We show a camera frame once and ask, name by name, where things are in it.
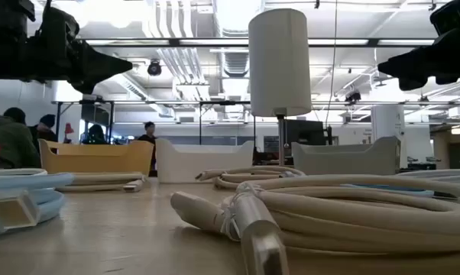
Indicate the black overhead frame bar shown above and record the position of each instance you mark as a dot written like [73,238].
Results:
[199,42]

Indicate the red desk lamp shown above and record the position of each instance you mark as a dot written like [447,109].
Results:
[68,130]

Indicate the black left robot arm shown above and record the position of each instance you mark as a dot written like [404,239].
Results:
[4,42]

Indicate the person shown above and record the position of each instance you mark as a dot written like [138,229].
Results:
[46,130]
[149,133]
[8,141]
[95,134]

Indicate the yellow plastic bin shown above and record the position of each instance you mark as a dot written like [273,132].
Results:
[96,154]

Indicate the grey plastic bin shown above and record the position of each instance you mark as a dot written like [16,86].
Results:
[348,158]

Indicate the black hanging camera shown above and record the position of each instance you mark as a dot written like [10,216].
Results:
[353,96]
[154,68]

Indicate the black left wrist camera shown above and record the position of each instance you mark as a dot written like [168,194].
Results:
[60,26]

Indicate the white shade table lamp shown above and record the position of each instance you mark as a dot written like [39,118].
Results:
[279,61]

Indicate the black background frame rig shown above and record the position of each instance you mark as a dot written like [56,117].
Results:
[111,114]

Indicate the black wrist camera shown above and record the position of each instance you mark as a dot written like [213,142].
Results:
[455,15]
[60,26]

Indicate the white plastic bin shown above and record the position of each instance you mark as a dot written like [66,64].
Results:
[203,162]

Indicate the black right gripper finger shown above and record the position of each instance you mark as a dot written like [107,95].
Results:
[409,65]
[409,85]

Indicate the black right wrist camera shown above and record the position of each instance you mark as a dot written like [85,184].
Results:
[455,15]

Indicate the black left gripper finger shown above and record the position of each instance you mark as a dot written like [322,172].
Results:
[104,63]
[84,87]

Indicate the black monitor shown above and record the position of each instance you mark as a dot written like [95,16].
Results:
[304,131]

